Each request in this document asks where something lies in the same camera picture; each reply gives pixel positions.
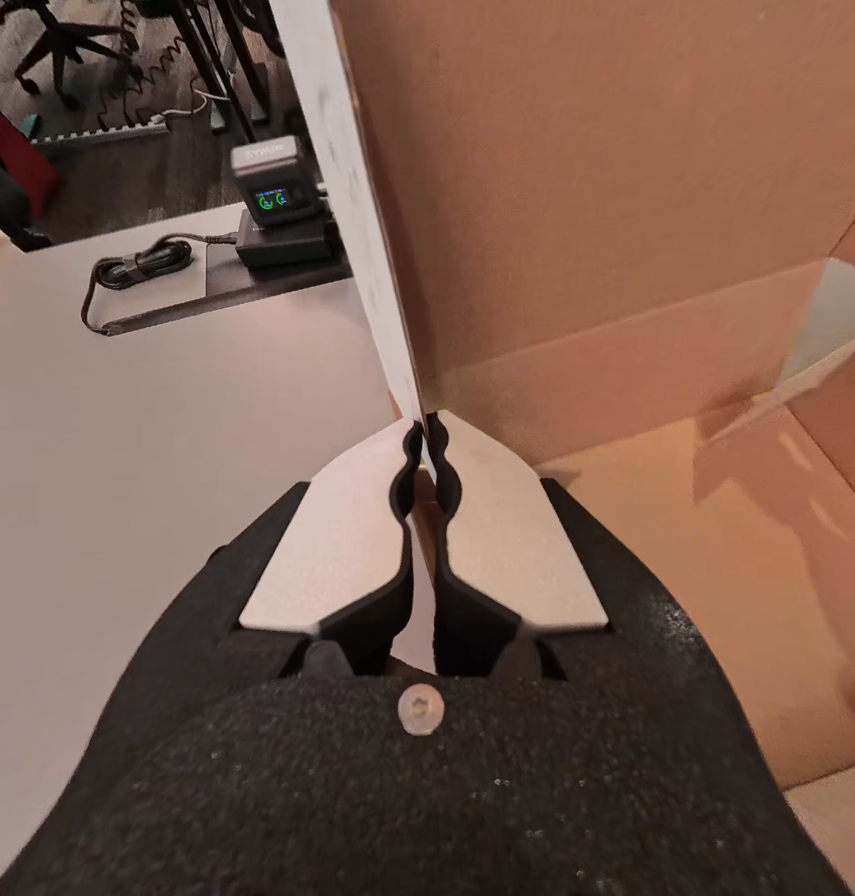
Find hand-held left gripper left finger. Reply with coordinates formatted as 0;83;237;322
238;420;427;677

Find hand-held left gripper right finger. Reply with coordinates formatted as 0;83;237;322
426;409;610;677

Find cardboard box with white lid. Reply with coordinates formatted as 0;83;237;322
270;0;855;792

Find grey desk mat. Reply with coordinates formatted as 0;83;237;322
107;241;356;336

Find black charging dock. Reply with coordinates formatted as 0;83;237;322
234;209;349;271

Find grey power bank with display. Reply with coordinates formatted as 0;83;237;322
230;135;325;215

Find grey power strip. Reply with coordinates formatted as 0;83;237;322
30;118;171;148

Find red cloth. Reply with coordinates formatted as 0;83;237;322
0;107;62;214

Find black office chair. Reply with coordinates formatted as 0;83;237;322
0;0;132;111

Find black bundled power cable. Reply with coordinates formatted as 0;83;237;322
81;233;241;338

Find black desk leg frame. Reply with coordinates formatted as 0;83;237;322
165;0;276;142

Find black coiled cable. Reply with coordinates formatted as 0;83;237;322
93;0;173;135

